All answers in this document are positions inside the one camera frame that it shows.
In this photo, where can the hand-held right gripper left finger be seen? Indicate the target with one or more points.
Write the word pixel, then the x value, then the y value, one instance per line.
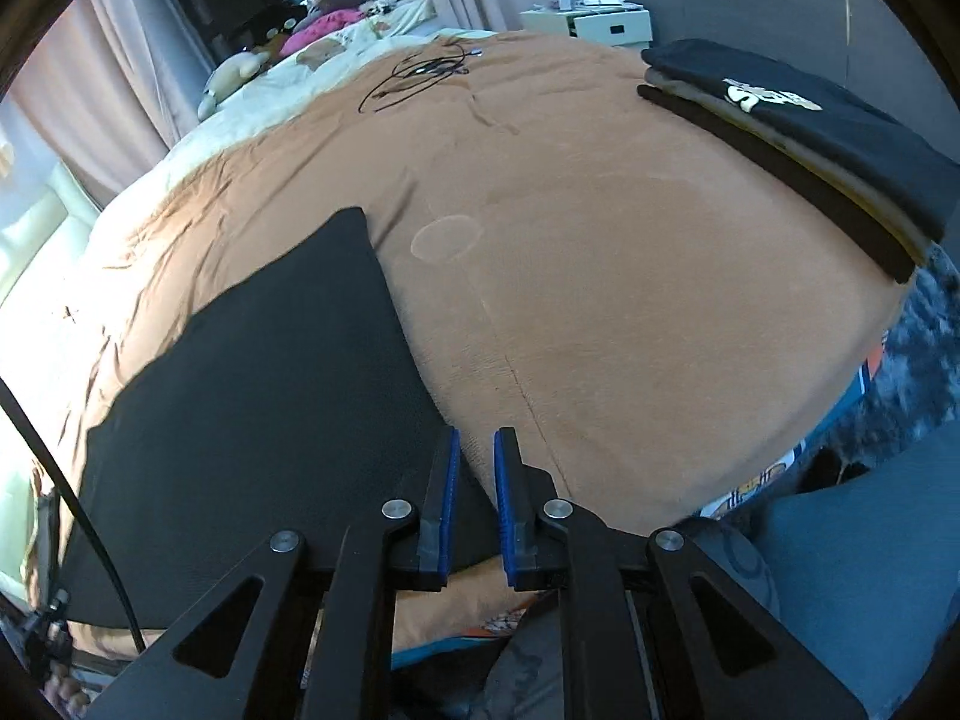
pixel 448 495

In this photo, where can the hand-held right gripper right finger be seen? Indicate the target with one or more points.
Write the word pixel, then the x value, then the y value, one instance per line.
pixel 501 495

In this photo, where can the black t-shirt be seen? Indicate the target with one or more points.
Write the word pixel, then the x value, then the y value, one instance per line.
pixel 262 427

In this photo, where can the stack of folded dark clothes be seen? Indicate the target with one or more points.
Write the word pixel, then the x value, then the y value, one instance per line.
pixel 862 142

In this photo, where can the person's left hand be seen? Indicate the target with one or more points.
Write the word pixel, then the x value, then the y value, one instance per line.
pixel 66 686

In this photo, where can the brown blanket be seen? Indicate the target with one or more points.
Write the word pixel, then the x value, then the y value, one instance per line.
pixel 600 240

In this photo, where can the person's grey trouser leg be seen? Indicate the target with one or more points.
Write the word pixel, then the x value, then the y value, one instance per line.
pixel 862 555

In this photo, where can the white padded headboard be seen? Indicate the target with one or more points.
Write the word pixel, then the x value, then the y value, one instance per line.
pixel 37 217

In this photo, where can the grey fluffy rug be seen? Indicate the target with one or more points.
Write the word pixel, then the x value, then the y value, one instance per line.
pixel 922 360

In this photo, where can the cream printed bed sheet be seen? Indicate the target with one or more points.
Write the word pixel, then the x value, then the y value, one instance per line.
pixel 352 41

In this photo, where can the beige plush toy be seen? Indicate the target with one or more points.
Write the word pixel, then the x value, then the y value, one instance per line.
pixel 229 82

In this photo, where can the white nightstand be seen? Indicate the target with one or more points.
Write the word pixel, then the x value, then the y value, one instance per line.
pixel 600 26

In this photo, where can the pink cloth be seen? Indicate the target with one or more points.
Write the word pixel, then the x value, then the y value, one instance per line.
pixel 326 26

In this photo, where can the dark brown plush toy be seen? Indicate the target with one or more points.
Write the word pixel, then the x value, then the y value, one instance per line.
pixel 268 41

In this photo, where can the dark grey cloth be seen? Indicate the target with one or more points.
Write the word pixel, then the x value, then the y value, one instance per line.
pixel 345 0

